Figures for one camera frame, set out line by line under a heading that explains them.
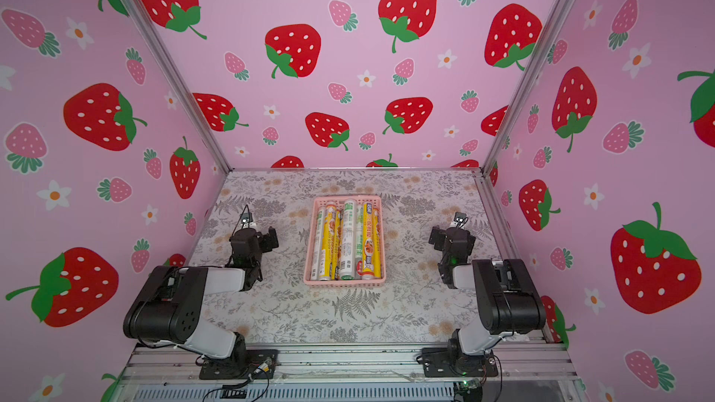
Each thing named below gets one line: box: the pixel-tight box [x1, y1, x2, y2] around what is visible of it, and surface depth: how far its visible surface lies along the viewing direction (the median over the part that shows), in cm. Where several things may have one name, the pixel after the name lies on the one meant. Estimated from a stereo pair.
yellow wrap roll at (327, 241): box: [318, 201, 337, 282], surface depth 92 cm
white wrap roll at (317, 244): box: [310, 206, 326, 282], surface depth 95 cm
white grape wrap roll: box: [339, 199, 358, 282], surface depth 90 cm
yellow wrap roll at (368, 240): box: [362, 201, 376, 281], surface depth 92 cm
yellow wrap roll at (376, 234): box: [372, 207, 381, 279], surface depth 95 cm
